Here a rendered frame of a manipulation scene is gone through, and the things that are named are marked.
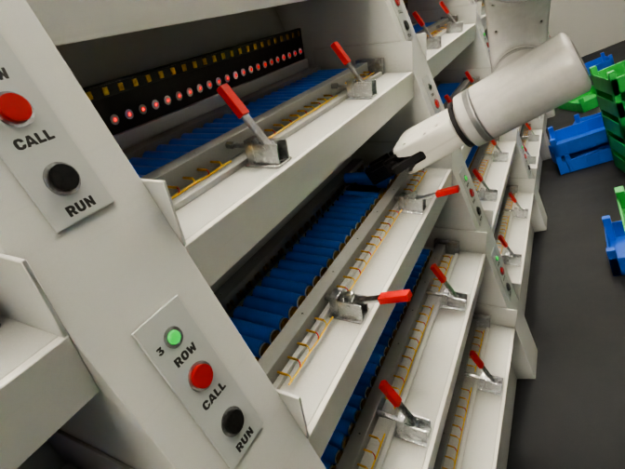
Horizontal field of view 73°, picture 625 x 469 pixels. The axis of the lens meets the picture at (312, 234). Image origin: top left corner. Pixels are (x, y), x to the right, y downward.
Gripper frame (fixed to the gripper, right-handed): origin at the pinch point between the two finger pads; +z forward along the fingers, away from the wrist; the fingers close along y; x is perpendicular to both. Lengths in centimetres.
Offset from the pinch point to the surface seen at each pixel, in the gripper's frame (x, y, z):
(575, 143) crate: 61, -126, -16
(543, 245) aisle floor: 67, -68, 1
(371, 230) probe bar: 3.2, 16.4, -1.4
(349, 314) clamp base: 4.7, 33.2, -3.1
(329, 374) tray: 5.5, 41.2, -3.4
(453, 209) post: 17.5, -11.8, -2.2
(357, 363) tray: 8.1, 37.4, -3.5
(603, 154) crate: 70, -126, -22
